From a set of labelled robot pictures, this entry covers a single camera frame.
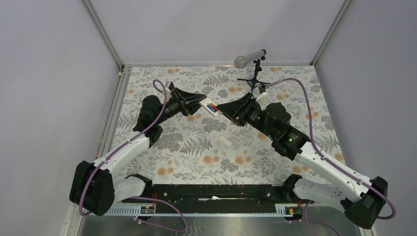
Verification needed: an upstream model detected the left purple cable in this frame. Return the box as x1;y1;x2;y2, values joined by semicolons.
79;79;168;217

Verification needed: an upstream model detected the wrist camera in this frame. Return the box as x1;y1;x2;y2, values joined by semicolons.
165;81;175;91
256;85;269;104

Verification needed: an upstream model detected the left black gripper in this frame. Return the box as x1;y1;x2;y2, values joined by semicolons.
155;88;208;125

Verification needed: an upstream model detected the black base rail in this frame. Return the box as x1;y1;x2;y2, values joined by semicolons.
141;184;307;214

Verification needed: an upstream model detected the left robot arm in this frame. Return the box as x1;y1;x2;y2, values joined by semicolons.
69;83;207;216

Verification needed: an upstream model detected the silver microphone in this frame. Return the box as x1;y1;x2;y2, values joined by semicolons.
234;49;267;69

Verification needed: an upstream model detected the floral table mat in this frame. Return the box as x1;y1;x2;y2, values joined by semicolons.
112;66;344;184

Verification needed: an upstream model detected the white battery cover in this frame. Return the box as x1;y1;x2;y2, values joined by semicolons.
219;136;232;147

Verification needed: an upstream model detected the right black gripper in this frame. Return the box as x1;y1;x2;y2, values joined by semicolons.
216;92;276;139

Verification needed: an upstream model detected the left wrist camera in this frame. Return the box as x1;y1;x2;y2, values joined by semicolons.
165;81;175;91

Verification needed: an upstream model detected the white remote control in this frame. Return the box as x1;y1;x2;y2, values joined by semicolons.
199;97;222;118

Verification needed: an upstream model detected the purple cable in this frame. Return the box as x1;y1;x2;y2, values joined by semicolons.
267;77;397;220
79;79;168;217

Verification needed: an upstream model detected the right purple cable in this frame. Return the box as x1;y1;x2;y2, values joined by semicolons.
267;77;397;220

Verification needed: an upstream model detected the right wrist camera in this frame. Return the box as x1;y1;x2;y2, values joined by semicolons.
256;85;269;104

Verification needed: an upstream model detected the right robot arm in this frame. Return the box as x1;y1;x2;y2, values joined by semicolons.
217;93;388;229

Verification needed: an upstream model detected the red battery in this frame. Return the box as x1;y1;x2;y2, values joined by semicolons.
207;103;218;111

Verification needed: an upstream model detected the black tripod mic stand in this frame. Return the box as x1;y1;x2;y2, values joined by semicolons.
237;56;269;93

